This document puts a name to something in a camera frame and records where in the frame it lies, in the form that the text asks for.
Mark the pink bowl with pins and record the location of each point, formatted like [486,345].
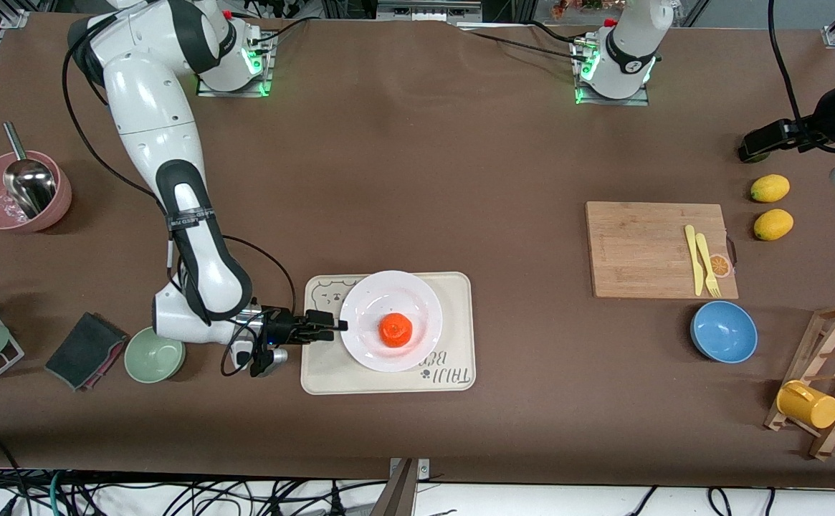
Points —
[51,208]

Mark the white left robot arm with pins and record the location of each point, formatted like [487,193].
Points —
[628,50]

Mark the blue bowl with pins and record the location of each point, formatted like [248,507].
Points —
[724,333]

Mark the aluminium frame block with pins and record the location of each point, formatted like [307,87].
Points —
[428,11]

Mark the green lime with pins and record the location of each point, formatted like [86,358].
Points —
[761,158]

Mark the yellow mug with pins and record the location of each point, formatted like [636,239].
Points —
[811,408]

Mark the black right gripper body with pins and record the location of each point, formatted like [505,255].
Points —
[281,331]

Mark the beige bear print tray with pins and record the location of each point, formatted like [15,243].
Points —
[460,322]

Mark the dark grey folded cloth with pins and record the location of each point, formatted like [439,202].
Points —
[84,351]

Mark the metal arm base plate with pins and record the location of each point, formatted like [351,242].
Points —
[618,102]
[234,93]

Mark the wooden mug rack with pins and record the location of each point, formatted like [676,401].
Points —
[811,362]

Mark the pale green bowl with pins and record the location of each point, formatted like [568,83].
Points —
[154,355]

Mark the yellow plastic knife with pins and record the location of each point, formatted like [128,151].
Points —
[694,261]

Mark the orange slice tag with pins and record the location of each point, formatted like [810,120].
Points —
[720,266]

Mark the yellow lemon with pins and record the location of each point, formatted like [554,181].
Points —
[770,188]
[774,225]

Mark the metal table bracket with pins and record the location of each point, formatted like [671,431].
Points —
[403,487]

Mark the orange mandarin fruit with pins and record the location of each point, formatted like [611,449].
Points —
[395,330]

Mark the bamboo cutting board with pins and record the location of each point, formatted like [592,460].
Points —
[639,251]

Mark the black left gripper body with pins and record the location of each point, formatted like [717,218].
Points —
[803,131]

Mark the white round plate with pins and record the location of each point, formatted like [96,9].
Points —
[367,315]

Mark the yellow plastic fork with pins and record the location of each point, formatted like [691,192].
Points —
[706,258]

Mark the metal scoop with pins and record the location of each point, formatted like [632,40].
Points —
[30,186]

